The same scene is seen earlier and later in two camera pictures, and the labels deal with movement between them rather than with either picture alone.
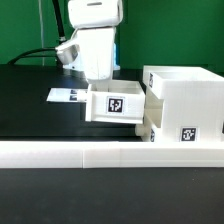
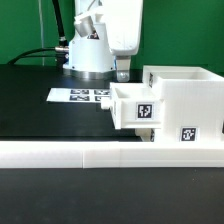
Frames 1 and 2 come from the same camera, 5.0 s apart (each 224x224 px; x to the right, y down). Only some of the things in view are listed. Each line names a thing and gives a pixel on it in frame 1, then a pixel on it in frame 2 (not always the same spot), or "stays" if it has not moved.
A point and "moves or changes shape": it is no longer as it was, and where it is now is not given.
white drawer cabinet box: [192, 102] stays
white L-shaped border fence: [111, 154] stays
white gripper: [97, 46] -> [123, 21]
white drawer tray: [116, 101] moves or changes shape
